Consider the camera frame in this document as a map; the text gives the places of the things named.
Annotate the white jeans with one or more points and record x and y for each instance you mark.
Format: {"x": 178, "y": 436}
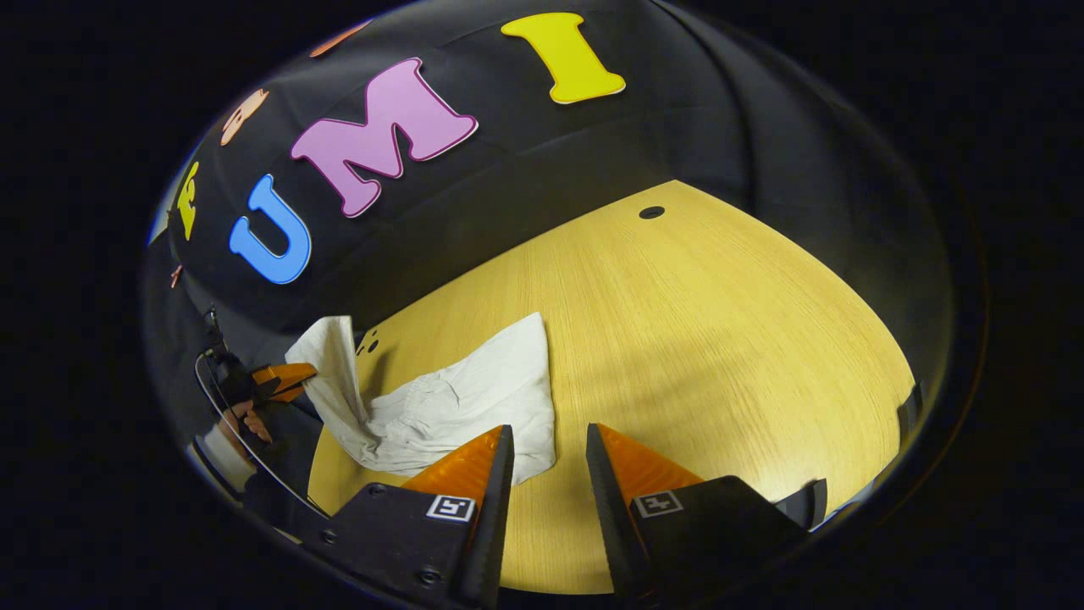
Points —
{"x": 457, "y": 398}

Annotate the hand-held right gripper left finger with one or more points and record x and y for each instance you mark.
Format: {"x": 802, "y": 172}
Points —
{"x": 491, "y": 517}

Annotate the dark rounded object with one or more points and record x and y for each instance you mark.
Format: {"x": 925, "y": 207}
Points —
{"x": 809, "y": 504}
{"x": 910, "y": 411}

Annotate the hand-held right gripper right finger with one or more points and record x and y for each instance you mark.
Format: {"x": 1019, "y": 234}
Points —
{"x": 614, "y": 517}

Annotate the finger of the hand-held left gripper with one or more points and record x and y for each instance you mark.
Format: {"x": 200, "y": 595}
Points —
{"x": 284, "y": 378}

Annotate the black backdrop cloth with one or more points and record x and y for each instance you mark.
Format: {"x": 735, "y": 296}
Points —
{"x": 550, "y": 152}

